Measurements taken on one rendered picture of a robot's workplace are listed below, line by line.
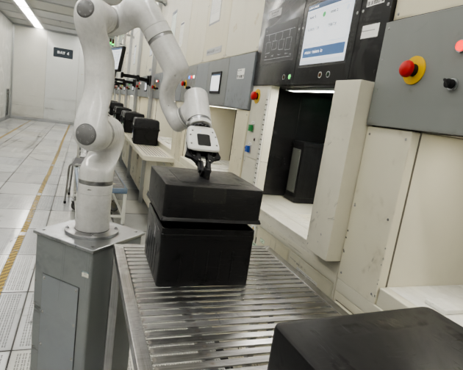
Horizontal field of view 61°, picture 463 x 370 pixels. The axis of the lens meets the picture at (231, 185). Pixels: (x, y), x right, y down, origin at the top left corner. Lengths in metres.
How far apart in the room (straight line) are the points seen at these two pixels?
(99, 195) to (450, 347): 1.17
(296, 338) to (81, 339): 1.12
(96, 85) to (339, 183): 0.85
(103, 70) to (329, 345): 1.16
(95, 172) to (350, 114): 0.86
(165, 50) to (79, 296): 0.88
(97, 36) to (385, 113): 0.91
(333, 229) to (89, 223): 0.84
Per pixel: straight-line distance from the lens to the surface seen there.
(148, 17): 1.40
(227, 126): 3.34
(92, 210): 1.48
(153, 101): 4.78
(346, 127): 1.18
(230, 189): 1.10
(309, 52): 1.54
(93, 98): 1.42
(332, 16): 1.46
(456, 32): 1.04
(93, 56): 1.44
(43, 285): 1.60
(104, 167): 1.46
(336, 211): 1.19
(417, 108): 1.06
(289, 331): 0.52
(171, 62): 1.36
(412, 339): 0.60
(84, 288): 1.46
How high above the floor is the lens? 1.27
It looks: 11 degrees down
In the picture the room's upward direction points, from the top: 8 degrees clockwise
